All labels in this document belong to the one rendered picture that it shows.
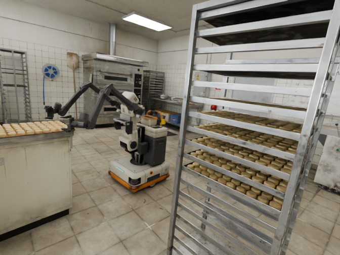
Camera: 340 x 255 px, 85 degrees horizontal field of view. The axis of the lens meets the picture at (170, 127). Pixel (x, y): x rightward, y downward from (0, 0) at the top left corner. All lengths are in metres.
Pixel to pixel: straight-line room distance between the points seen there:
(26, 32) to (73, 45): 1.06
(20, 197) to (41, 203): 0.18
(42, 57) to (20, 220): 4.72
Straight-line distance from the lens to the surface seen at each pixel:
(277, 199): 1.13
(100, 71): 5.50
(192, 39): 1.14
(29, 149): 1.90
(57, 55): 6.27
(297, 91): 0.91
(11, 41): 6.18
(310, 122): 0.87
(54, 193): 2.13
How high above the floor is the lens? 1.39
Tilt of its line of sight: 13 degrees down
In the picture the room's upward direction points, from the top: 5 degrees clockwise
